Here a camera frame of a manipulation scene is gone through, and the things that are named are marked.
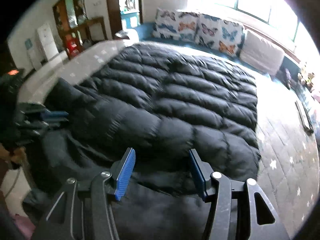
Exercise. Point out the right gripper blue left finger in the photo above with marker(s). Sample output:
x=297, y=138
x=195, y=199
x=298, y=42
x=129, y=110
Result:
x=82, y=209

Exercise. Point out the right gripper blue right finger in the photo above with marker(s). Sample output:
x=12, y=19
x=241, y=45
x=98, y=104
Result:
x=238, y=210

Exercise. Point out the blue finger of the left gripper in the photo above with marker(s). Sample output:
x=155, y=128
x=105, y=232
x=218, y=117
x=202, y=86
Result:
x=38, y=112
x=38, y=128

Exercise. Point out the black puffer down jacket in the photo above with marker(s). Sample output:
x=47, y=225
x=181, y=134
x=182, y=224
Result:
x=161, y=103

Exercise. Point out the grey star quilted mattress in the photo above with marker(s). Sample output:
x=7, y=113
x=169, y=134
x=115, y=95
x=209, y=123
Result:
x=289, y=163

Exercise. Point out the white cabinet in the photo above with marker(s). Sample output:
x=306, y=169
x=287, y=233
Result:
x=47, y=41

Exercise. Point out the small red plastic stool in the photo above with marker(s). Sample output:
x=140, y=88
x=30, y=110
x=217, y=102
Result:
x=72, y=48

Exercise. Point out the wooden side table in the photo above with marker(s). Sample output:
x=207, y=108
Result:
x=82, y=31

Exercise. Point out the wooden glass display cabinet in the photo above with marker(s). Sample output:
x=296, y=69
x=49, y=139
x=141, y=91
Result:
x=69, y=14

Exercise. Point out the grey folded cloth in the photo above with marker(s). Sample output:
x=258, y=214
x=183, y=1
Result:
x=128, y=34

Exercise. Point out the plush toys group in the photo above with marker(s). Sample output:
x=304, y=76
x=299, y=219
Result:
x=305, y=79

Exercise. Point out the blue sofa bench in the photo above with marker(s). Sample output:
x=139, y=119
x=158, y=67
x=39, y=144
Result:
x=145, y=31

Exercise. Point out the white plain pillow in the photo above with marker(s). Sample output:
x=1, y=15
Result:
x=261, y=54

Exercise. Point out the left butterfly print pillow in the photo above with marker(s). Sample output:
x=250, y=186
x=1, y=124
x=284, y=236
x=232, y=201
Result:
x=175, y=25

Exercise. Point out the butterfly print pillow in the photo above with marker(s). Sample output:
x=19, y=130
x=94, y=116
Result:
x=175, y=25
x=217, y=34

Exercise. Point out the right butterfly print pillow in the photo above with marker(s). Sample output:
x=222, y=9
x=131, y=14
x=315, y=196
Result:
x=217, y=34

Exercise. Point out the green framed window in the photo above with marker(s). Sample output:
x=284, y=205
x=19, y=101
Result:
x=275, y=13

